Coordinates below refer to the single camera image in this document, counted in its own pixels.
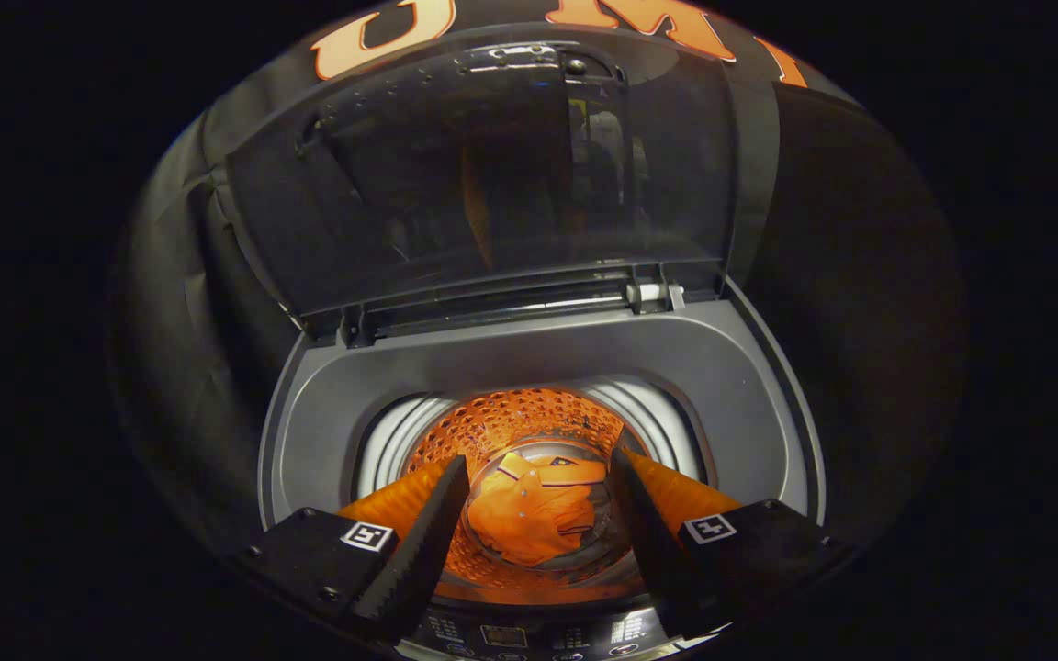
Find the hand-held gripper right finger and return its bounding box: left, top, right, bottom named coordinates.
left=607, top=445, right=861, bottom=640

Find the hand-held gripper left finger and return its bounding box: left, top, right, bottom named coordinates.
left=231, top=454, right=472, bottom=644

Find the yellow polo shirt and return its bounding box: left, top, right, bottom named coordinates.
left=467, top=450, right=608, bottom=567

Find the grey washing machine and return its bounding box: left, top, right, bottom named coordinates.
left=258, top=275, right=828, bottom=661

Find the dark transparent washing machine lid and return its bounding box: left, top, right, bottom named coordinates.
left=208, top=41, right=782, bottom=345

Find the black backdrop cloth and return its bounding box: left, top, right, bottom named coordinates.
left=107, top=0, right=966, bottom=561

